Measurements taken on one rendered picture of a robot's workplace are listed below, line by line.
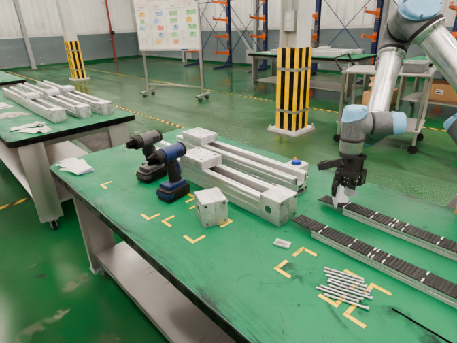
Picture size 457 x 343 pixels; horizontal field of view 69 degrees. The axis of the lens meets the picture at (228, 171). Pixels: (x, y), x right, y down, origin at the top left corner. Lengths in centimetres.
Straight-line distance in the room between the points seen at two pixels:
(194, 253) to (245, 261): 16
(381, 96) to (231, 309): 88
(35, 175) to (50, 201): 24
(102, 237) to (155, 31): 563
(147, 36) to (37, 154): 507
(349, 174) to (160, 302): 106
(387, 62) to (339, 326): 92
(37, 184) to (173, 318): 154
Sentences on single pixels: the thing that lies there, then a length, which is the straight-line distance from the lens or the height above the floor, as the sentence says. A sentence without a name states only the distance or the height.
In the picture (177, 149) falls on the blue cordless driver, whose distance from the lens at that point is 129.
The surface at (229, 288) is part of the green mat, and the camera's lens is 93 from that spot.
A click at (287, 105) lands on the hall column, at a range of 455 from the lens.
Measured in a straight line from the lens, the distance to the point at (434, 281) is 101.
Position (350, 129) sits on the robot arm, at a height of 110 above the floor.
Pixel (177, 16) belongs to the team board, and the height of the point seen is 155.
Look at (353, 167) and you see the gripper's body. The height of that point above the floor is 97.
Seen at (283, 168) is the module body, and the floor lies 85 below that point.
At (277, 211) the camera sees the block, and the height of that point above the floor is 84.
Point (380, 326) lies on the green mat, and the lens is 90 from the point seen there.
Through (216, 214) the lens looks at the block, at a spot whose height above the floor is 82.
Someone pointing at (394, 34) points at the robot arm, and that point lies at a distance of 138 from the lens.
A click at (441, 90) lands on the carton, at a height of 38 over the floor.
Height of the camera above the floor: 142
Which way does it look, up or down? 24 degrees down
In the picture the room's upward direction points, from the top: 2 degrees counter-clockwise
